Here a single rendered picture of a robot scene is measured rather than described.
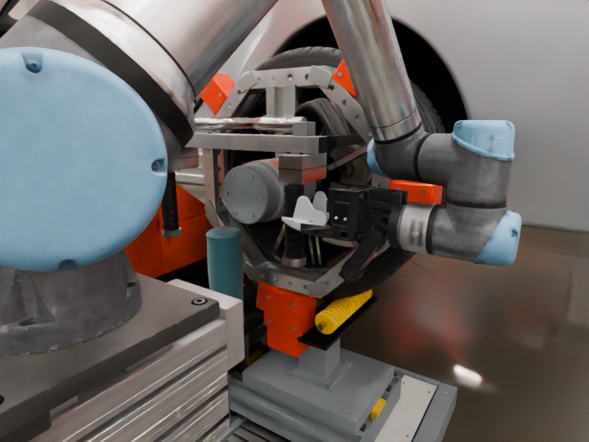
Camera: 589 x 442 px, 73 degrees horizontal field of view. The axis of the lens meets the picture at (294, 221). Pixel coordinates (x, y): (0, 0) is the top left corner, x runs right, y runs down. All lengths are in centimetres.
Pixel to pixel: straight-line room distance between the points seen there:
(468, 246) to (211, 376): 37
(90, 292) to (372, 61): 43
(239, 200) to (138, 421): 52
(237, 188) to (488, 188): 51
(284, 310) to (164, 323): 68
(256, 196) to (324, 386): 67
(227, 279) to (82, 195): 79
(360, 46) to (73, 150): 42
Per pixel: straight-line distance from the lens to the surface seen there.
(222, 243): 97
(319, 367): 130
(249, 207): 86
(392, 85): 58
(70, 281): 39
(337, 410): 123
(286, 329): 108
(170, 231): 94
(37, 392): 36
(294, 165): 68
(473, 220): 57
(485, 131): 55
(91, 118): 23
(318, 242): 107
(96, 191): 23
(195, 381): 53
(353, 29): 56
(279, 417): 131
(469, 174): 56
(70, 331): 40
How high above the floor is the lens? 101
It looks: 14 degrees down
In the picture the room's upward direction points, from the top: straight up
